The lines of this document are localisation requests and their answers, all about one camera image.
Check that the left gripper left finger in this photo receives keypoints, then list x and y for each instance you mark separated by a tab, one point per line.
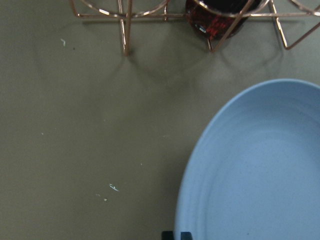
167	235

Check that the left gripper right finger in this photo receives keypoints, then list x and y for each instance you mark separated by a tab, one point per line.
185	235

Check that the tea bottle front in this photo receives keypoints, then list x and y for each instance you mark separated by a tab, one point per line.
212	26

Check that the copper wire bottle rack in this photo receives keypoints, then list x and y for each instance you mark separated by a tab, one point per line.
252	9

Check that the blue plate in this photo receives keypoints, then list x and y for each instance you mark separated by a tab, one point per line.
254	173

